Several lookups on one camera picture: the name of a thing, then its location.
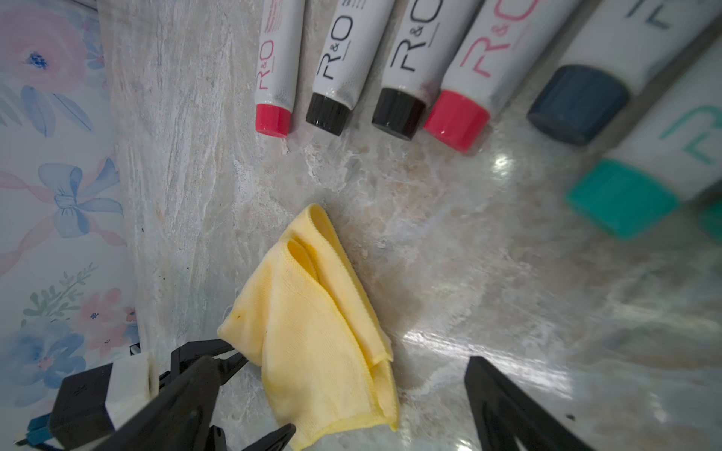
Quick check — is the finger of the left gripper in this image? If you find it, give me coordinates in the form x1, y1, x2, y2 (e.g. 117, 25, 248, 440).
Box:
159, 339, 248, 389
243, 424, 296, 451

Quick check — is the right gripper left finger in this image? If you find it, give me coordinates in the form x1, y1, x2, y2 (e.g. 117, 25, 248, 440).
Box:
95, 355, 223, 450

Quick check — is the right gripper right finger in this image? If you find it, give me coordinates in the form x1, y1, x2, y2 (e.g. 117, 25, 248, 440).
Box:
464, 356, 592, 451

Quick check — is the yellow cleaning cloth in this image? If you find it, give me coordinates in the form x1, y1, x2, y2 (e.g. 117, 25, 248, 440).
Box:
218, 204, 400, 450

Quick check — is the teal cap toothpaste tube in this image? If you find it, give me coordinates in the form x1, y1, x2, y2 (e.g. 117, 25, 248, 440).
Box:
566, 41, 721, 239
699, 199, 722, 242

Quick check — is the teal cap toothpaste tube back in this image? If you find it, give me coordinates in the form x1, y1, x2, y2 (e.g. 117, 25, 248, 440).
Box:
566, 41, 721, 239

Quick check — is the pink cap toothpaste tube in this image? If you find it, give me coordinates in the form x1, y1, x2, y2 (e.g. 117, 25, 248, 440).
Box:
424, 0, 579, 152
254, 0, 306, 138

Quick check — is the black cap toothpaste tube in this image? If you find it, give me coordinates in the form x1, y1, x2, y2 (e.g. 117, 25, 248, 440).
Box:
372, 0, 483, 141

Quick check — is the dark green cap toothpaste tube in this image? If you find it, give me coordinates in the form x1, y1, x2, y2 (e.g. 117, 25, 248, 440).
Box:
526, 1, 721, 146

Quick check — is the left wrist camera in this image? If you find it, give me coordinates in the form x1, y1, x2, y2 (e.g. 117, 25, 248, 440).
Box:
16, 351, 153, 451

